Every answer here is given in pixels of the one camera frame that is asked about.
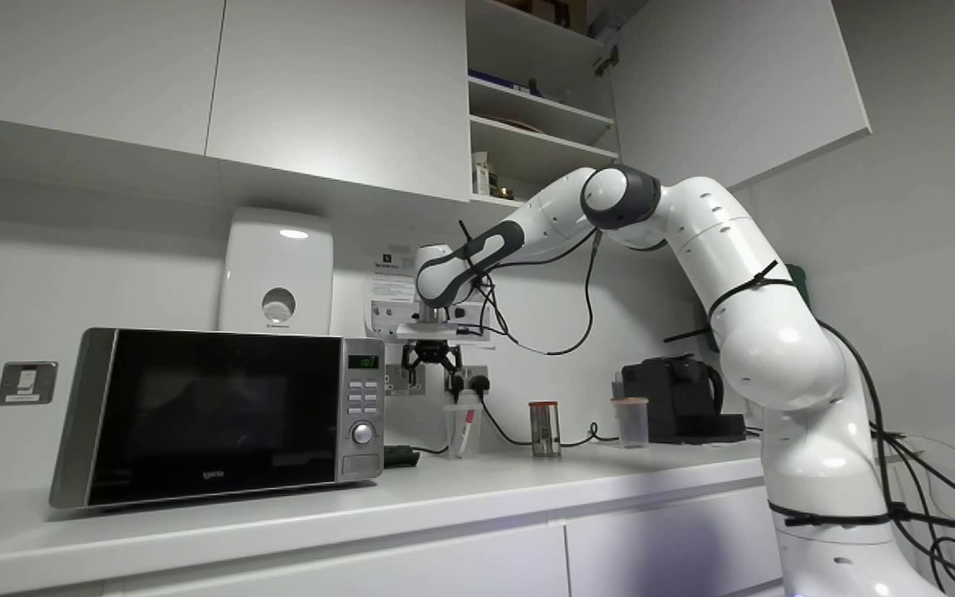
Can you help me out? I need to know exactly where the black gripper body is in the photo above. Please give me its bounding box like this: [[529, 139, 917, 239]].
[[404, 337, 462, 364]]

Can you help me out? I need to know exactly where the white whiteboard marker red cap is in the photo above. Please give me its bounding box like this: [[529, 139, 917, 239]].
[[452, 403, 477, 459]]

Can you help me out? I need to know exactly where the metal can orange lid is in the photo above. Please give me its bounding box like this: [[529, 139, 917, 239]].
[[529, 398, 565, 462]]

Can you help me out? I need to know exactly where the white bottle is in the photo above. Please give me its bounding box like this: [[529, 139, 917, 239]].
[[471, 148, 493, 199]]

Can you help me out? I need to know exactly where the silver black microwave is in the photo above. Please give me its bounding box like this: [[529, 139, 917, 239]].
[[48, 326, 391, 513]]

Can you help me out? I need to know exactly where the white base cabinet door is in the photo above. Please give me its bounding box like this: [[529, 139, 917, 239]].
[[565, 483, 786, 597], [89, 521, 571, 597]]

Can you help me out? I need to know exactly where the black coffee machine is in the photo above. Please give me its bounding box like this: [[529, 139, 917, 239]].
[[622, 350, 754, 446]]

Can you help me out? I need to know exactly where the white open shelf cabinet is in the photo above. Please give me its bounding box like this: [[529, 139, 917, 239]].
[[464, 0, 628, 214]]

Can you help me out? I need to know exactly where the dark blue flat object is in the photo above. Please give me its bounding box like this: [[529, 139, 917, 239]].
[[467, 69, 549, 98]]

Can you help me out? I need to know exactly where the white open cabinet door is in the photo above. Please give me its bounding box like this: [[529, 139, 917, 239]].
[[606, 0, 877, 191]]

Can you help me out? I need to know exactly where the silver wall socket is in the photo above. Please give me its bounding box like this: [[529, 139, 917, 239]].
[[384, 360, 427, 398], [457, 364, 502, 403]]

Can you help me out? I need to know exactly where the white printed wall notice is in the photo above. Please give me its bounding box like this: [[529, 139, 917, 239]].
[[365, 275, 425, 344]]

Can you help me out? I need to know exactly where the black adapter with cable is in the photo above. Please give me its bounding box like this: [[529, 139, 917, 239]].
[[382, 438, 455, 471]]

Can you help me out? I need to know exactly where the small white wall label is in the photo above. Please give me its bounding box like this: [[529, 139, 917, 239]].
[[372, 245, 425, 283]]

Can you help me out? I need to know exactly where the black appliance power cable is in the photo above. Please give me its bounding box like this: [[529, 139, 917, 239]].
[[475, 392, 617, 451]]

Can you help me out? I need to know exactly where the white wall dispenser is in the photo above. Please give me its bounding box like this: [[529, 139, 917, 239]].
[[217, 208, 340, 336]]

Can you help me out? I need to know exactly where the white wall cabinet door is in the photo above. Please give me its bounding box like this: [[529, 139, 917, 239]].
[[0, 0, 227, 159], [206, 0, 475, 205]]

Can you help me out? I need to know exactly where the silver wall switch plate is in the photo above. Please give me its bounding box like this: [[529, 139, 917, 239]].
[[0, 359, 60, 408]]

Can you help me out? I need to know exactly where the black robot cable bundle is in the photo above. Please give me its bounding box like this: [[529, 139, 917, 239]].
[[455, 213, 955, 597]]

